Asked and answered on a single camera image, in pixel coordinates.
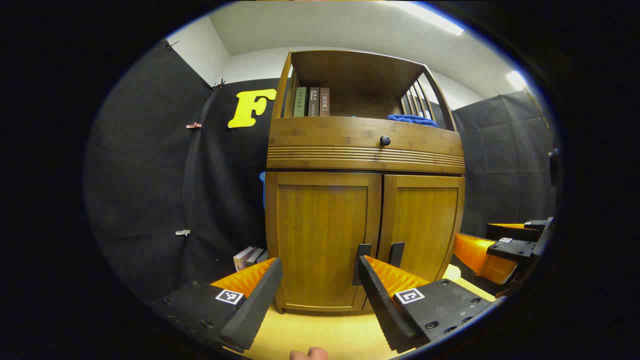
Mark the white book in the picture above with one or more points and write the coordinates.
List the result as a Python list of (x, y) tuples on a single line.
[(242, 260)]

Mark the black backdrop cloth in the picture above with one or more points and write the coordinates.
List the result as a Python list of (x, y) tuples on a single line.
[(150, 175)]

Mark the black clip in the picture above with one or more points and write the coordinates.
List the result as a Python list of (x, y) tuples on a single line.
[(220, 83)]

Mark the reddish brown book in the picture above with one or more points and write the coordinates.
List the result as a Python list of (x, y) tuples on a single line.
[(324, 102)]

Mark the green book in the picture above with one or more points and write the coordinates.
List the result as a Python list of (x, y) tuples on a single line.
[(300, 102)]

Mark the small ceiling light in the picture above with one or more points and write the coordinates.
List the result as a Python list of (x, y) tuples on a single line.
[(516, 80)]

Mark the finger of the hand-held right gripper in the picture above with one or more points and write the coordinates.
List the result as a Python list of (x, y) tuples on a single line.
[(475, 255), (515, 231)]

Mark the wooden cabinet door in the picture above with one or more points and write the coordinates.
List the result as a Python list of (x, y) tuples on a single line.
[(320, 230), (425, 220)]

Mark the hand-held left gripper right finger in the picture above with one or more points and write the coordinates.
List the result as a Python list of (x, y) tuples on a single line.
[(380, 305)]

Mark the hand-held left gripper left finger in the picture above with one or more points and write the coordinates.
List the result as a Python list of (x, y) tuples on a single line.
[(255, 305)]

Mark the blue container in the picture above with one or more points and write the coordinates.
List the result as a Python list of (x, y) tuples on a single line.
[(262, 190)]

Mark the white clip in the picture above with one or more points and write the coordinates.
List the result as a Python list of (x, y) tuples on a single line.
[(182, 232)]

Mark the wooden double-door shoe cabinet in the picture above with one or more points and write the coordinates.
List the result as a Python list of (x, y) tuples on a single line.
[(365, 152)]

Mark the blue cloth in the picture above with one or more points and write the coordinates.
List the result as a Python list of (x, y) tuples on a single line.
[(412, 120)]

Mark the wooden drawer with black knob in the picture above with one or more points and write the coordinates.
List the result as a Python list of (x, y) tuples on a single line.
[(340, 135)]

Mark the dark brown book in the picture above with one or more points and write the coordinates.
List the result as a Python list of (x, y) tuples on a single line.
[(313, 102)]

